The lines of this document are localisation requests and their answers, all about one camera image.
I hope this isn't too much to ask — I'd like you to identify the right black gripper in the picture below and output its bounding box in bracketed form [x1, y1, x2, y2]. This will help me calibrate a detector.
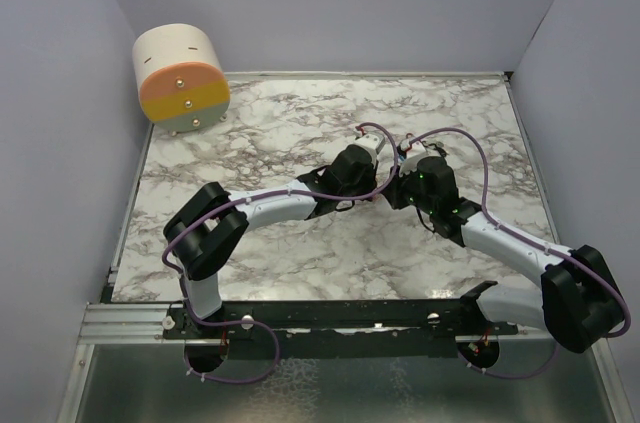
[379, 161, 437, 215]

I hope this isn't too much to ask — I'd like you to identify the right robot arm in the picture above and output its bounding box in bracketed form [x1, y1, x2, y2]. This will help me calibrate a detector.
[385, 156, 625, 353]

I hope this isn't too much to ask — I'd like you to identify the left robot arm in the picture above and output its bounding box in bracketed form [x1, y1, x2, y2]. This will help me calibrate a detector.
[163, 134, 384, 338]

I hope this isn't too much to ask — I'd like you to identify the pastel three-drawer cylinder box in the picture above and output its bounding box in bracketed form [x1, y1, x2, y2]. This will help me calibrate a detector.
[132, 23, 231, 134]

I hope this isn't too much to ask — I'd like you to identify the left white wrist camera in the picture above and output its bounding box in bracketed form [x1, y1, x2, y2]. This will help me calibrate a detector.
[354, 132, 386, 162]

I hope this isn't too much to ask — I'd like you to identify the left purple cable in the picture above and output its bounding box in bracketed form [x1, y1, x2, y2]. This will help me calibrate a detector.
[161, 122, 399, 386]

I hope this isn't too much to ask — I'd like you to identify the purple cable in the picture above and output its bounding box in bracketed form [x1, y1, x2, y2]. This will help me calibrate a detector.
[161, 122, 399, 386]
[399, 127, 631, 378]

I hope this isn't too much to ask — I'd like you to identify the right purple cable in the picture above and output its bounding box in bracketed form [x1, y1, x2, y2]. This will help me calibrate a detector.
[399, 127, 631, 378]

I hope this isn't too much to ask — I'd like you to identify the black mounting rail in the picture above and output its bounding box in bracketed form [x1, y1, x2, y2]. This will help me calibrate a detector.
[163, 298, 517, 360]

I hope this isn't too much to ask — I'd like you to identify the aluminium extrusion frame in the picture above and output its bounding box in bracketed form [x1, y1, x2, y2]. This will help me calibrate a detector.
[79, 304, 169, 345]

